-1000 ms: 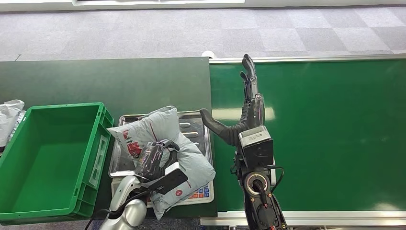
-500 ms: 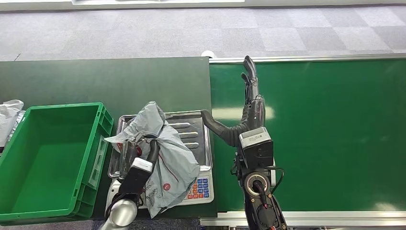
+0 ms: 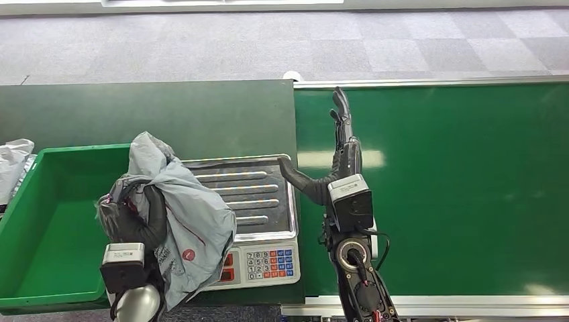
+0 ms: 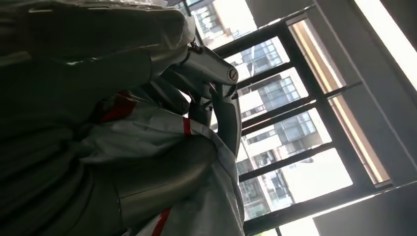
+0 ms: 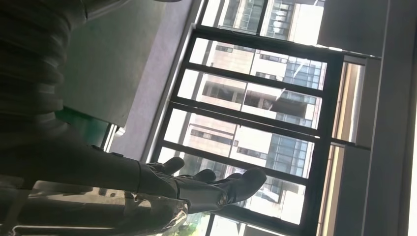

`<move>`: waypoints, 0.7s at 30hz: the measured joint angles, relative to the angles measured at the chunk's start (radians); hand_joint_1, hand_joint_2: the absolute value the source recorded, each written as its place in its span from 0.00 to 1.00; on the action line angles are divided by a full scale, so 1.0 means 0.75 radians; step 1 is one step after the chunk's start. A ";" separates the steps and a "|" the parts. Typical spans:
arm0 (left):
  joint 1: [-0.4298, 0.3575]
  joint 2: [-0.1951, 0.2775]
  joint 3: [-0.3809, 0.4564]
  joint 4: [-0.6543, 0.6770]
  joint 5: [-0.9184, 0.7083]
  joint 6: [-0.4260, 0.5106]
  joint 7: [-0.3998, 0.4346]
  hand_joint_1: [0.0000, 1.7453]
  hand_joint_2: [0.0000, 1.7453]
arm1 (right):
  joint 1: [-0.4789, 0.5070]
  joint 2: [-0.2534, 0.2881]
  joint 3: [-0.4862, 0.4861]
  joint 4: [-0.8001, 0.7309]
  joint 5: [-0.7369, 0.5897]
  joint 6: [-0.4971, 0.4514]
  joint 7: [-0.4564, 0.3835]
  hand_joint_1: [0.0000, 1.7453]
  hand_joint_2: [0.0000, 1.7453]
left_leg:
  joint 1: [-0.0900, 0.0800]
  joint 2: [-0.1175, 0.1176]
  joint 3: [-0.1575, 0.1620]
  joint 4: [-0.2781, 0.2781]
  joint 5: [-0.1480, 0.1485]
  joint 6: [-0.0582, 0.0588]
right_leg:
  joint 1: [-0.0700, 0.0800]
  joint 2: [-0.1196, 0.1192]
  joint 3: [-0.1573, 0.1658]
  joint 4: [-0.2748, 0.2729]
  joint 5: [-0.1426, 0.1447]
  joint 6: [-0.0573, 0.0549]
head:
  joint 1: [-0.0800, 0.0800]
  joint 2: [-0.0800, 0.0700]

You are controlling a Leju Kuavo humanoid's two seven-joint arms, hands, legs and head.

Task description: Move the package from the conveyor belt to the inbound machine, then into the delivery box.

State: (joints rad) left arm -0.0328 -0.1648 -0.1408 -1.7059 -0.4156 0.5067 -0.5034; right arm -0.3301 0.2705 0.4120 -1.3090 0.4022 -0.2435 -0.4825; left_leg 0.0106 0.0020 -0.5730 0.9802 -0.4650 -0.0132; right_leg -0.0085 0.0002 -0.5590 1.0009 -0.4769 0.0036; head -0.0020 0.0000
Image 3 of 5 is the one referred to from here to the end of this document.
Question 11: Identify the grey poly mailer package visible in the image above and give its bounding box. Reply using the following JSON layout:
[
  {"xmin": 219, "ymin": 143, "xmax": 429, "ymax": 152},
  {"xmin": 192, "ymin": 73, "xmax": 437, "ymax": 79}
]
[{"xmin": 95, "ymin": 131, "xmax": 238, "ymax": 312}]

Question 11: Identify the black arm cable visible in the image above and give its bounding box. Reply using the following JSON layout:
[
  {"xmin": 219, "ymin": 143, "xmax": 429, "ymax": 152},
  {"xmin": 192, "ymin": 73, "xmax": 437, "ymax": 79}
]
[{"xmin": 354, "ymin": 226, "xmax": 392, "ymax": 272}]

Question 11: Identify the electronic scale with keypad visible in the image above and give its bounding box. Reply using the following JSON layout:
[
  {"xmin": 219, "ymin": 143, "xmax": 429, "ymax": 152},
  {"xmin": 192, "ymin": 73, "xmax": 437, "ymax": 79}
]
[{"xmin": 181, "ymin": 154, "xmax": 302, "ymax": 292}]

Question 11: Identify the green plastic bin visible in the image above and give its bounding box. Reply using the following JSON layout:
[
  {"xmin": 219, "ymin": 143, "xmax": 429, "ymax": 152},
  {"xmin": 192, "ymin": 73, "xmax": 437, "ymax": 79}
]
[{"xmin": 0, "ymin": 143, "xmax": 134, "ymax": 310}]

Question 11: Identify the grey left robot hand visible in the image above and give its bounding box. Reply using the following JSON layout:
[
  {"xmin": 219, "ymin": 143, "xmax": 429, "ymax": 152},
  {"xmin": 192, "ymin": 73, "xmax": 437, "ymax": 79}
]
[{"xmin": 97, "ymin": 177, "xmax": 168, "ymax": 255}]

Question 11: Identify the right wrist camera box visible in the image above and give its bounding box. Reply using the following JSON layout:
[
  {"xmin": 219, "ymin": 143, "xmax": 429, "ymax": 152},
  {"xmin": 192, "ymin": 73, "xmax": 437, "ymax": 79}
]
[{"xmin": 327, "ymin": 173, "xmax": 374, "ymax": 233}]

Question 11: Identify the white plastic bag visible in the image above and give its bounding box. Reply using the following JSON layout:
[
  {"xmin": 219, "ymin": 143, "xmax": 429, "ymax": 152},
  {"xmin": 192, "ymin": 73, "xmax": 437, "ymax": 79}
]
[{"xmin": 0, "ymin": 138, "xmax": 36, "ymax": 207}]

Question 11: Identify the clear plastic bag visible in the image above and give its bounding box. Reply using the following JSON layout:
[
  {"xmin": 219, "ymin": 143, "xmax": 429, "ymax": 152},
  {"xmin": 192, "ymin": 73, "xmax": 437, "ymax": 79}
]
[{"xmin": 11, "ymin": 153, "xmax": 39, "ymax": 199}]

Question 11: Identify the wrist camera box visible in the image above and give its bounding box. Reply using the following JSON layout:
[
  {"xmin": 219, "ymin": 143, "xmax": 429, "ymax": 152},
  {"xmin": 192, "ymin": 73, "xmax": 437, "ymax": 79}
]
[
  {"xmin": 327, "ymin": 173, "xmax": 374, "ymax": 233},
  {"xmin": 99, "ymin": 242, "xmax": 148, "ymax": 295}
]

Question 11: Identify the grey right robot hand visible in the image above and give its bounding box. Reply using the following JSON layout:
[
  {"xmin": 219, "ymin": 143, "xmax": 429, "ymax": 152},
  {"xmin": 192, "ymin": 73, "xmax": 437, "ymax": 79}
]
[{"xmin": 277, "ymin": 86, "xmax": 364, "ymax": 207}]

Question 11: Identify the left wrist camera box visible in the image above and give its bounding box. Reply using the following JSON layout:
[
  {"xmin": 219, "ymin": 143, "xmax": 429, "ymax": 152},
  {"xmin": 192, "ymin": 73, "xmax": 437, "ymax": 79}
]
[{"xmin": 99, "ymin": 242, "xmax": 148, "ymax": 295}]

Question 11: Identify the silver conveyor frame rail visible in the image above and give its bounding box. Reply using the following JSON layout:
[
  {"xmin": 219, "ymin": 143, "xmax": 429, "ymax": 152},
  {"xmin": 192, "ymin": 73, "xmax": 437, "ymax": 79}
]
[
  {"xmin": 293, "ymin": 74, "xmax": 569, "ymax": 90},
  {"xmin": 281, "ymin": 294, "xmax": 569, "ymax": 319}
]

